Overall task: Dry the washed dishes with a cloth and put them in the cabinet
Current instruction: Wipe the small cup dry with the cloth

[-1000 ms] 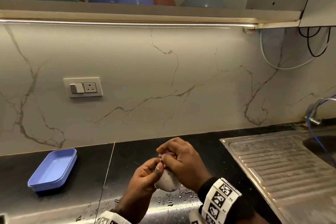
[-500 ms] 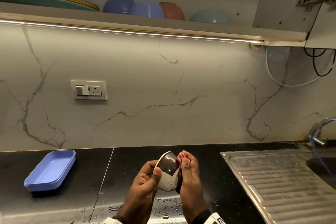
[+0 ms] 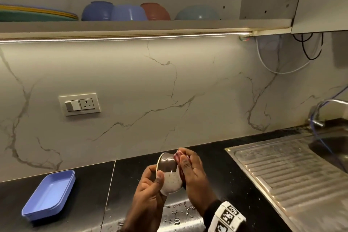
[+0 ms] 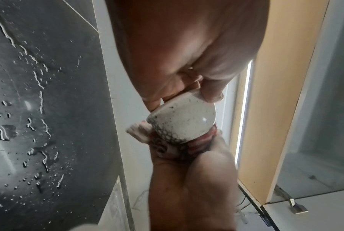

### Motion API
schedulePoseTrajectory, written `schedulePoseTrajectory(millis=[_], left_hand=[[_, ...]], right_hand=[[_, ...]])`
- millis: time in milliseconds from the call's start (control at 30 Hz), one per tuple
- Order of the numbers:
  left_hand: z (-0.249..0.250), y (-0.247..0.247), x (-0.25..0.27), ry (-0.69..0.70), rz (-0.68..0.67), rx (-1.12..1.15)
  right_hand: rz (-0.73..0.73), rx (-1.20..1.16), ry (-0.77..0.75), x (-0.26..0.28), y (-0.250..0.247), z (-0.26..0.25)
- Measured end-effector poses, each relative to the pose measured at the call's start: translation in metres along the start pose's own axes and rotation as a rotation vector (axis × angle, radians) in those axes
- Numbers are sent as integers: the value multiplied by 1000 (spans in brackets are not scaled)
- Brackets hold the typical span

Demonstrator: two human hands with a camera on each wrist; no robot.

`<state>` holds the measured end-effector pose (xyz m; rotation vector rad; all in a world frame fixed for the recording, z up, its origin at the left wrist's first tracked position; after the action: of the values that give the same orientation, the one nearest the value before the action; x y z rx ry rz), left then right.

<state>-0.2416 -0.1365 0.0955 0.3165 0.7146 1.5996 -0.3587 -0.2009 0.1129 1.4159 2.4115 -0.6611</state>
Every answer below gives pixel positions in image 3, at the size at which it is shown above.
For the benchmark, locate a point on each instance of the person's left hand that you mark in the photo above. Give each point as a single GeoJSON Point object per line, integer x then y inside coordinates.
{"type": "Point", "coordinates": [144, 207]}

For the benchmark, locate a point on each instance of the person's right hand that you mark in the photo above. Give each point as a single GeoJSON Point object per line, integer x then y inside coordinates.
{"type": "Point", "coordinates": [198, 185]}

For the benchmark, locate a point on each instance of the small cream bowl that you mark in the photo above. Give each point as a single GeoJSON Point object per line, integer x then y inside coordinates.
{"type": "Point", "coordinates": [170, 180]}

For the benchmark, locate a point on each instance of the red checkered cloth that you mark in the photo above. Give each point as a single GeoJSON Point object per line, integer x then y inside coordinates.
{"type": "Point", "coordinates": [177, 157]}

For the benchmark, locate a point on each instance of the teal bowl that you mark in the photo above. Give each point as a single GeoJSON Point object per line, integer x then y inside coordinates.
{"type": "Point", "coordinates": [197, 13]}

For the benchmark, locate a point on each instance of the pink bowl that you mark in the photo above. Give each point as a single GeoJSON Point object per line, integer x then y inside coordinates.
{"type": "Point", "coordinates": [159, 11]}

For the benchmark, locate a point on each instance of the small blue bowl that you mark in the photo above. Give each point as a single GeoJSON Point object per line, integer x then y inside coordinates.
{"type": "Point", "coordinates": [127, 13]}

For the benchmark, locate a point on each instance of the large blue bowl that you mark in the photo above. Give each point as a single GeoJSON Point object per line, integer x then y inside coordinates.
{"type": "Point", "coordinates": [95, 11]}

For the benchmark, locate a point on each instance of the light blue plate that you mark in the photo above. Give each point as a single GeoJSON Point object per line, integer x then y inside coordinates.
{"type": "Point", "coordinates": [74, 14]}

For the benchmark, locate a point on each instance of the teal plate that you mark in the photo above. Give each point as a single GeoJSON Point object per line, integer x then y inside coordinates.
{"type": "Point", "coordinates": [32, 16]}

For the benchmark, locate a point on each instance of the steel sink with drainboard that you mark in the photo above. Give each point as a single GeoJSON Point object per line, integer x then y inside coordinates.
{"type": "Point", "coordinates": [285, 172]}

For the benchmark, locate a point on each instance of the blue rectangular tray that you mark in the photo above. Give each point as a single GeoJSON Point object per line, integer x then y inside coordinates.
{"type": "Point", "coordinates": [47, 193]}

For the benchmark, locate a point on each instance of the steel faucet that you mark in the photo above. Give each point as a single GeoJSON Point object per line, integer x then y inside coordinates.
{"type": "Point", "coordinates": [316, 123]}

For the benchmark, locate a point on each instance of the LED light strip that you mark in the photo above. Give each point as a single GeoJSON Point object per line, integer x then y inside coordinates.
{"type": "Point", "coordinates": [136, 37]}

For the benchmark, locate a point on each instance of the white wall switch socket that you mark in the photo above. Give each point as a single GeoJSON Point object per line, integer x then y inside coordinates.
{"type": "Point", "coordinates": [86, 104]}

